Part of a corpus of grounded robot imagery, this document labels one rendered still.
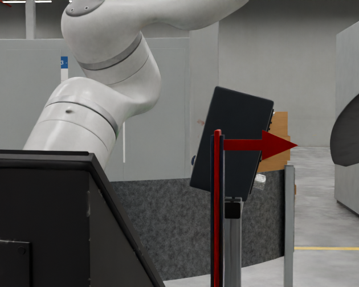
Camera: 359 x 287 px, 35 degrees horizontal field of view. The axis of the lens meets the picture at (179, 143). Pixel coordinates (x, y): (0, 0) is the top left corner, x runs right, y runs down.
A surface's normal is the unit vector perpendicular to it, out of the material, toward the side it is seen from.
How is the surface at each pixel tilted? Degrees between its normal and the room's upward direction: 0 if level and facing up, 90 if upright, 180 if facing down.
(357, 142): 159
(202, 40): 90
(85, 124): 60
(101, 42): 121
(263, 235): 90
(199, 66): 90
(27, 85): 90
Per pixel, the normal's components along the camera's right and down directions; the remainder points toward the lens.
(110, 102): 0.75, -0.30
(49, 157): -0.24, -0.65
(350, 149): 0.06, 0.93
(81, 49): -0.38, 0.69
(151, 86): 0.81, -0.09
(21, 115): -0.04, 0.05
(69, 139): 0.33, -0.54
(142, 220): 0.34, 0.05
